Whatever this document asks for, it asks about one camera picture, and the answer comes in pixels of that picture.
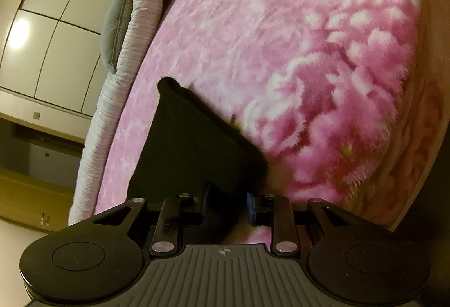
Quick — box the pink floral blanket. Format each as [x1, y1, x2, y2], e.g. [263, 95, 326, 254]
[94, 0, 449, 244]

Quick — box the wooden door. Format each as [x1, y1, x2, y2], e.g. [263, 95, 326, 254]
[0, 168, 74, 232]

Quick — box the white ribbed duvet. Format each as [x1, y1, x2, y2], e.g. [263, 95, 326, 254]
[68, 0, 163, 225]

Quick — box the white wardrobe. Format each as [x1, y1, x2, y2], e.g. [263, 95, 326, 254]
[1, 0, 112, 143]

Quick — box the black garment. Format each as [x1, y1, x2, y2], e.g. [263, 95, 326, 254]
[127, 77, 268, 245]

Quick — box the grey cushion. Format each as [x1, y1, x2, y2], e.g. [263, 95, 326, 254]
[100, 0, 134, 74]

